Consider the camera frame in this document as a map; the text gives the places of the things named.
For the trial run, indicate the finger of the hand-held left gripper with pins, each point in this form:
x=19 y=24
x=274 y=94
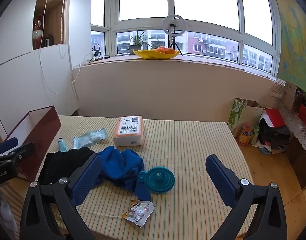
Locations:
x=8 y=145
x=20 y=152

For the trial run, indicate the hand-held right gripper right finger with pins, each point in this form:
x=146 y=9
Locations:
x=220 y=180

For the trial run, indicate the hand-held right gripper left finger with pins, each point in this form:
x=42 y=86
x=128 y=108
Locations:
x=86 y=180

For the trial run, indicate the dark red cardboard box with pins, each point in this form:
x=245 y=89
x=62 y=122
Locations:
x=43 y=135

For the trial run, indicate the black knit glove white label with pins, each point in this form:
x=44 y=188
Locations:
x=55 y=166

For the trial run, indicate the blue towel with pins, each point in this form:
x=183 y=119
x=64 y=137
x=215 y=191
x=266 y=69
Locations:
x=118 y=162

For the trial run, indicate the teal collapsible funnel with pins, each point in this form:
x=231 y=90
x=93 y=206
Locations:
x=159 y=180

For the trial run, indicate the orange white sachet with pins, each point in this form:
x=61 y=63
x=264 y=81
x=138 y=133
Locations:
x=139 y=212

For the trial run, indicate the clear plastic packet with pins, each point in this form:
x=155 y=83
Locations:
x=88 y=138

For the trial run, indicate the teal tube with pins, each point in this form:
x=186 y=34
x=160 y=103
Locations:
x=62 y=145

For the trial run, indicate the striped tablecloth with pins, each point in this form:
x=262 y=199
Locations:
x=192 y=142

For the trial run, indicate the green white carton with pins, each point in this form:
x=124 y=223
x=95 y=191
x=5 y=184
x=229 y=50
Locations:
x=234 y=117

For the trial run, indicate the orange tissue pack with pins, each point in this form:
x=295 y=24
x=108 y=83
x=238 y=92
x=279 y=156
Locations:
x=128 y=130

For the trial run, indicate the pile of dark clothes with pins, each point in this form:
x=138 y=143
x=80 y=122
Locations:
x=274 y=136

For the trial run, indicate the red flat box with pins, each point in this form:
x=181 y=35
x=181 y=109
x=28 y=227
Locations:
x=275 y=118

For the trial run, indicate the dark wooden cabinet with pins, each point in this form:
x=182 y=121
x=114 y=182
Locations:
x=302 y=166

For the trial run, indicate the white lace cloth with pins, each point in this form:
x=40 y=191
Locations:
x=300 y=135

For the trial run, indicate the white patterned board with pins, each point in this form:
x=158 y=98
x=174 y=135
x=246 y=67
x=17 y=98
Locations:
x=277 y=87

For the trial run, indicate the brown cardboard box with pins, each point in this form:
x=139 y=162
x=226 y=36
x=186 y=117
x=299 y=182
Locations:
x=289 y=95

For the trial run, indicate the dark bottles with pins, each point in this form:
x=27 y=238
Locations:
x=48 y=40

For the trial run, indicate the dark red vase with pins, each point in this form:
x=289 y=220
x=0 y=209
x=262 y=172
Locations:
x=38 y=33

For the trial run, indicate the window sill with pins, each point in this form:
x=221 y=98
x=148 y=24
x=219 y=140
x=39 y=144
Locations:
x=205 y=60

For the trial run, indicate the power strip with chargers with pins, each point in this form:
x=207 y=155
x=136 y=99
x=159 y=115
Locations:
x=96 y=51

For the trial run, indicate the yellow fruit plate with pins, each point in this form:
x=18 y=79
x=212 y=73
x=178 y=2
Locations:
x=143 y=54

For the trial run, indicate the orange fruit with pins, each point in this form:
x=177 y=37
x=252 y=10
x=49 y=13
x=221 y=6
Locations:
x=161 y=49
x=170 y=51

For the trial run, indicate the potted green plant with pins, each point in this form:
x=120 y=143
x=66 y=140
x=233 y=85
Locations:
x=137 y=42

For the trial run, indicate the white framed window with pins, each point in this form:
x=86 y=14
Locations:
x=110 y=30

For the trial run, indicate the wooden wall shelf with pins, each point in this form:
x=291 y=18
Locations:
x=55 y=25

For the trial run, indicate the green yellow wall map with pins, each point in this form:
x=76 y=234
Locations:
x=292 y=42

